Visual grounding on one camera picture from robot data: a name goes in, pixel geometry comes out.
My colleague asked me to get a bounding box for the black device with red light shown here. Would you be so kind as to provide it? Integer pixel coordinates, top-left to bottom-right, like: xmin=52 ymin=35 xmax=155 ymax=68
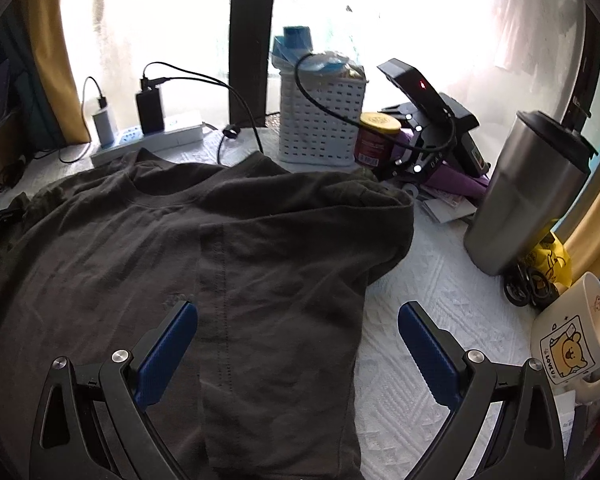
xmin=376 ymin=58 xmax=488 ymax=181

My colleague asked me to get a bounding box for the pile of white papers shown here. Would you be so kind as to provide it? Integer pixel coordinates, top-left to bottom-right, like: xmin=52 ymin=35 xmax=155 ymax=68
xmin=420 ymin=185 xmax=476 ymax=223

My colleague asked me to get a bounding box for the black device cable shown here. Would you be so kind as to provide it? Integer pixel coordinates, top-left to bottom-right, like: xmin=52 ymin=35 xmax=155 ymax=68
xmin=294 ymin=52 xmax=456 ymax=153

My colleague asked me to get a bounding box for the steel tumbler with black lid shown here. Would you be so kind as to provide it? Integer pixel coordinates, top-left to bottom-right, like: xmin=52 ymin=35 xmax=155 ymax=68
xmin=463 ymin=110 xmax=598 ymax=277

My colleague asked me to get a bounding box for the white power strip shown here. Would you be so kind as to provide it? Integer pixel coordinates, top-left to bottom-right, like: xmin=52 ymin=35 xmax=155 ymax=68
xmin=90 ymin=110 xmax=206 ymax=167

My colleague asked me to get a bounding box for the white textured tablecloth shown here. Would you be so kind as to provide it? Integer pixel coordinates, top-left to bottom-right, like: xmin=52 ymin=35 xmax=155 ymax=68
xmin=0 ymin=120 xmax=581 ymax=480

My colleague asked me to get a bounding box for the bundle of black rings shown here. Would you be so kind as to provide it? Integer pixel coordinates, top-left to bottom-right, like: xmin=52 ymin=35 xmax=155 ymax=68
xmin=504 ymin=260 xmax=556 ymax=308

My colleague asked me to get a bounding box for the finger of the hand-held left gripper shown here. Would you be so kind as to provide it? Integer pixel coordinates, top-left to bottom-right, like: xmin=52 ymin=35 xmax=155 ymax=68
xmin=0 ymin=207 xmax=25 ymax=241

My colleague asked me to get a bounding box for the black white-charger cable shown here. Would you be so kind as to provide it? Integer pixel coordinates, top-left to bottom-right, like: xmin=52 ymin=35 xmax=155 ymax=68
xmin=57 ymin=76 xmax=103 ymax=165

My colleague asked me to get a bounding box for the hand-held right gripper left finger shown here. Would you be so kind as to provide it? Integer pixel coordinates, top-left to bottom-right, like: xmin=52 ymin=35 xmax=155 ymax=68
xmin=29 ymin=301 xmax=199 ymax=480

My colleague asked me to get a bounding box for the red can with yellow lid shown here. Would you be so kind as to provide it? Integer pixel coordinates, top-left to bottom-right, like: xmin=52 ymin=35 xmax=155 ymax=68
xmin=355 ymin=111 xmax=402 ymax=168

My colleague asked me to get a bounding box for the teal curtain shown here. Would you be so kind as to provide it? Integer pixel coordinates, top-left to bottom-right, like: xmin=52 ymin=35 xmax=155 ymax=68
xmin=0 ymin=20 xmax=63 ymax=151

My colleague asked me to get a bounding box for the blue plastic container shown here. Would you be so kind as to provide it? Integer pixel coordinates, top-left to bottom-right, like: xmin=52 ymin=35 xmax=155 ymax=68
xmin=272 ymin=25 xmax=313 ymax=68

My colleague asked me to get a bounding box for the dark wooden window frame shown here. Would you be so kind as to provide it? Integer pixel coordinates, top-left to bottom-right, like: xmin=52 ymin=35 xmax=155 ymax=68
xmin=562 ymin=5 xmax=600 ymax=128

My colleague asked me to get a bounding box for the round blue-rimmed lid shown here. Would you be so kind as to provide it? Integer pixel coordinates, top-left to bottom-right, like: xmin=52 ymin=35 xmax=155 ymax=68
xmin=300 ymin=52 xmax=348 ymax=75

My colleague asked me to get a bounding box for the black black-charger cable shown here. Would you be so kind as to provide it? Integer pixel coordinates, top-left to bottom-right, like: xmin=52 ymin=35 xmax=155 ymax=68
xmin=141 ymin=61 xmax=266 ymax=163

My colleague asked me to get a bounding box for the white perforated basket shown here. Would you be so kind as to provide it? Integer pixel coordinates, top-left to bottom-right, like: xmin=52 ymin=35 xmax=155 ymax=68
xmin=278 ymin=67 xmax=370 ymax=166

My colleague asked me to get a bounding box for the dark grey t-shirt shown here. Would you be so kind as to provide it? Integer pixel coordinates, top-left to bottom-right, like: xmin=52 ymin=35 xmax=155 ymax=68
xmin=0 ymin=149 xmax=415 ymax=480

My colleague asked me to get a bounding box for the dark window post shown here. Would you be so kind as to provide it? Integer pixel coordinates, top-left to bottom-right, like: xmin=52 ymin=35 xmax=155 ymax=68
xmin=228 ymin=0 xmax=276 ymax=131

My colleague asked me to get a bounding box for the black charger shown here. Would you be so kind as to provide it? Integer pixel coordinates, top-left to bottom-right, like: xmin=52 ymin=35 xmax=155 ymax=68
xmin=136 ymin=89 xmax=166 ymax=135

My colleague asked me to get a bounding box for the yellow curtain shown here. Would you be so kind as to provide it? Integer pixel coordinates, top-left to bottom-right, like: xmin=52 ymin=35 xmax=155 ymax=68
xmin=562 ymin=160 xmax=600 ymax=281
xmin=22 ymin=0 xmax=91 ymax=146

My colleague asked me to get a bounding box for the white charger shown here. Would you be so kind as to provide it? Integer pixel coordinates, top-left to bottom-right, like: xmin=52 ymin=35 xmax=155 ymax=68
xmin=91 ymin=106 xmax=117 ymax=148

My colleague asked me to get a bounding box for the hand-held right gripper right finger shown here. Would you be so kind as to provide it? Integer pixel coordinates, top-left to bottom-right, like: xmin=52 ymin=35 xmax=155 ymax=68
xmin=397 ymin=301 xmax=568 ymax=480

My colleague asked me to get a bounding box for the white bear print mug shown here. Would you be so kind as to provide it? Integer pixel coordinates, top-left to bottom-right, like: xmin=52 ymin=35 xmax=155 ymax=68
xmin=530 ymin=271 xmax=600 ymax=406

